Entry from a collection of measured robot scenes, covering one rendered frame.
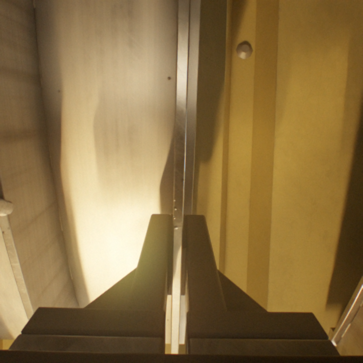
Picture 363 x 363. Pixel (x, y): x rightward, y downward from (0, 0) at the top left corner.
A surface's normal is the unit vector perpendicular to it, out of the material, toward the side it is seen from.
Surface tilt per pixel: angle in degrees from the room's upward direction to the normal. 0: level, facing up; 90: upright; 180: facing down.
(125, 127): 74
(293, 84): 90
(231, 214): 90
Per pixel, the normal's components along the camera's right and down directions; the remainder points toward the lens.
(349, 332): -1.00, -0.03
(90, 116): 0.00, 0.31
